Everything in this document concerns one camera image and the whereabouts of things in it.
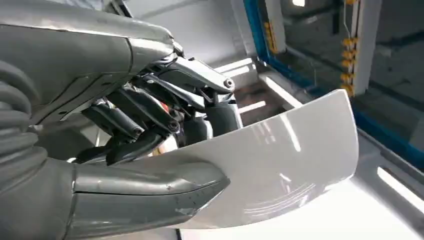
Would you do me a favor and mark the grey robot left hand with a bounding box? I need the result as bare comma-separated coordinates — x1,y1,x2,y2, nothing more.
0,0,243,240

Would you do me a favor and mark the white curved plastic panel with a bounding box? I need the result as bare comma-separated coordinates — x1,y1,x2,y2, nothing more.
155,88,360,230

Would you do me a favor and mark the white post with yellow clips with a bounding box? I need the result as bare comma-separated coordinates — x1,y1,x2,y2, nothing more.
264,0,287,55
341,0,382,97

